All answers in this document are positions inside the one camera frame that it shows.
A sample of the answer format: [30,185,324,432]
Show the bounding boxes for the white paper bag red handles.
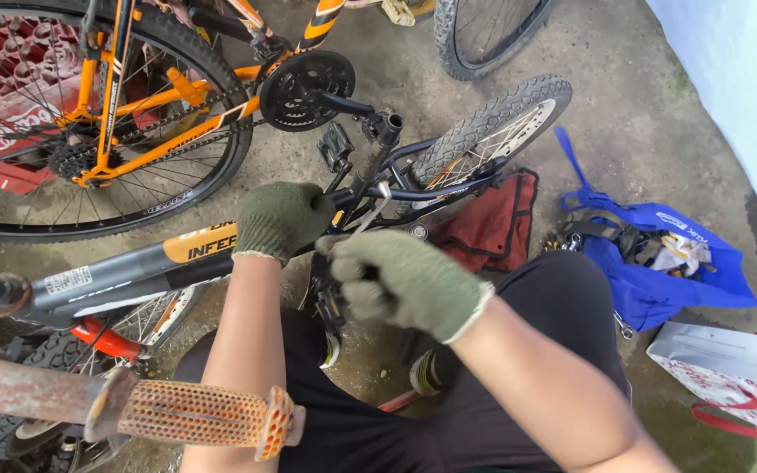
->
[646,321,757,442]

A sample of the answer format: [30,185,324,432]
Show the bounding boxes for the cream bicycle pedal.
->
[380,0,419,28]

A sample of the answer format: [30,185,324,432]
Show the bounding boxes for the white crumpled cloth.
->
[653,233,713,278]

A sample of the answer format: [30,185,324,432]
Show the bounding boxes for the rusty handlebar with orange grip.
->
[0,355,307,462]

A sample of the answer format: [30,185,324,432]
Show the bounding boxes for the knobby black bicycle wheel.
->
[433,0,555,82]

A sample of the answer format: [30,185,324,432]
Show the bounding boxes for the person's right hand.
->
[315,229,495,344]

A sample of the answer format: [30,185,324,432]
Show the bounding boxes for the orange black bicycle frame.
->
[57,0,348,190]

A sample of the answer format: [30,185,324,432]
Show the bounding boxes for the black bicycle pedal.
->
[317,122,356,173]

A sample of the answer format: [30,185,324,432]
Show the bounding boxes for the black chainring with crank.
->
[259,50,377,134]

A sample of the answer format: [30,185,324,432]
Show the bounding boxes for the silver metal wrench tool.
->
[349,180,394,240]

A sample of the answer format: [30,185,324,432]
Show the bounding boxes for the small knobby white-rimmed bicycle wheel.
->
[0,286,203,461]
[397,74,574,214]

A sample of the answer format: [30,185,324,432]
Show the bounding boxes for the person's black shorts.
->
[173,250,633,473]

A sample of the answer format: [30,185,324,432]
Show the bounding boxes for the large black spoked bicycle wheel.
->
[0,0,255,245]

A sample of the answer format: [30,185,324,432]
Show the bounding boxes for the silver spanner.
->
[612,310,636,341]

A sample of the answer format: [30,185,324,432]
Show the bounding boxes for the red-handled tool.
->
[377,389,424,414]

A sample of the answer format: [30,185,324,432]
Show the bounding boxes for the white tarpaulin sheet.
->
[644,0,757,264]

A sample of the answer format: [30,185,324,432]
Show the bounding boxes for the blue fabric bag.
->
[553,126,757,333]

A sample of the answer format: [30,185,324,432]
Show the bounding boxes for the grey black bicycle frame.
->
[0,112,525,332]

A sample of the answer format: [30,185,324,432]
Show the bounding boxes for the person's left hand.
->
[233,182,337,266]

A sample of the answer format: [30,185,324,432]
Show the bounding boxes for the red tool cloth pouch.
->
[430,168,540,274]

